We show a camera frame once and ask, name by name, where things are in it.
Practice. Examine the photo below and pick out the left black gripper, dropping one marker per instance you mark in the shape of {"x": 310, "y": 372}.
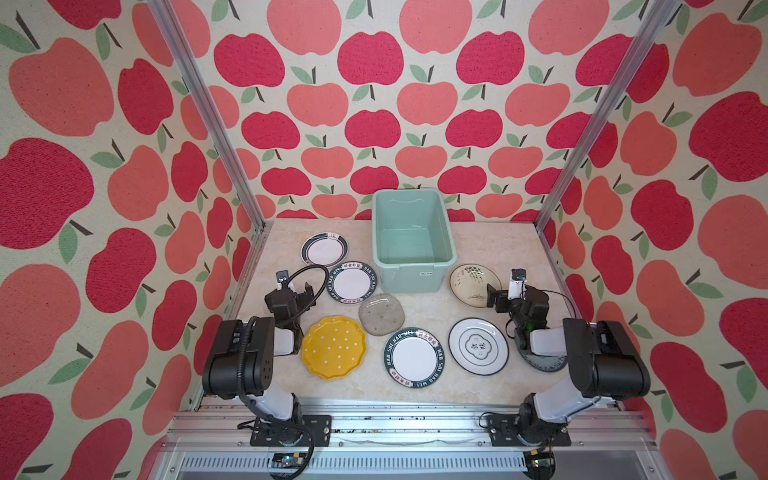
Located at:
{"x": 284, "y": 299}

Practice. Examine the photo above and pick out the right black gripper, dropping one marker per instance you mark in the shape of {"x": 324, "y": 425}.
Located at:
{"x": 501, "y": 298}

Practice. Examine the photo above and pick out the yellow polka dot plate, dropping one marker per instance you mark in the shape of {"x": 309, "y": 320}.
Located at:
{"x": 334, "y": 347}

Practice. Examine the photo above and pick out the white plate green red rim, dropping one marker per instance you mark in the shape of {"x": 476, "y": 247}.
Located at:
{"x": 325, "y": 248}

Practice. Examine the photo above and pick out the large green rim lettered plate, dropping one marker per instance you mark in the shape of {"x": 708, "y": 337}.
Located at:
{"x": 414, "y": 358}

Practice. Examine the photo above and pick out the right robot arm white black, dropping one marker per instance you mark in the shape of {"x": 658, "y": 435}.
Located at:
{"x": 602, "y": 361}

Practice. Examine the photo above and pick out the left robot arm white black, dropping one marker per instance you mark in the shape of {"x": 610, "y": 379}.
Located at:
{"x": 240, "y": 363}

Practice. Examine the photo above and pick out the light green plastic bin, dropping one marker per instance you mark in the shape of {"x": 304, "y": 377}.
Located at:
{"x": 412, "y": 241}

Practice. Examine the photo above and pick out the blue white patterned plate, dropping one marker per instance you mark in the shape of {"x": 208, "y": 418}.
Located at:
{"x": 547, "y": 364}

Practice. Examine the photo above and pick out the white plate black line pattern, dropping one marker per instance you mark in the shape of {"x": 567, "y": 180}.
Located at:
{"x": 478, "y": 346}

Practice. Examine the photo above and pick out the cream plate with plant motif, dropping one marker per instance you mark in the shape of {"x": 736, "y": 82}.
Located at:
{"x": 469, "y": 282}

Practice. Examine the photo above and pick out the small green rim lettered plate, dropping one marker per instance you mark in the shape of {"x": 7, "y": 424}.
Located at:
{"x": 352, "y": 282}

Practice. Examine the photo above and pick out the grey clear glass plate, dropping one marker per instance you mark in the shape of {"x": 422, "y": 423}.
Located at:
{"x": 381, "y": 315}

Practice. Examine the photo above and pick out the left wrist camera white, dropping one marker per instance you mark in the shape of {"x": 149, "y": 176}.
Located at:
{"x": 282, "y": 276}

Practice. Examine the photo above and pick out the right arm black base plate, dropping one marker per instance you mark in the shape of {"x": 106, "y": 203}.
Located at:
{"x": 514, "y": 430}

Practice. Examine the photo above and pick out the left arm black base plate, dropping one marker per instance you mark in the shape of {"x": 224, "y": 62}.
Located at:
{"x": 313, "y": 430}

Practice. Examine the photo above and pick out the front aluminium rail base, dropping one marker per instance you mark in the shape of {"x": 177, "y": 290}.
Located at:
{"x": 376, "y": 440}

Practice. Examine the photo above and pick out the left aluminium frame post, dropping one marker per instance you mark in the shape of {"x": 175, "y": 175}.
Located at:
{"x": 173, "y": 34}

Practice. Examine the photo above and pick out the aluminium frame post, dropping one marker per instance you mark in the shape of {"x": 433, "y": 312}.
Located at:
{"x": 651, "y": 26}
{"x": 173, "y": 34}

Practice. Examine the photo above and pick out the right aluminium frame post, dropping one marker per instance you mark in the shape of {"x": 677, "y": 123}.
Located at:
{"x": 651, "y": 26}

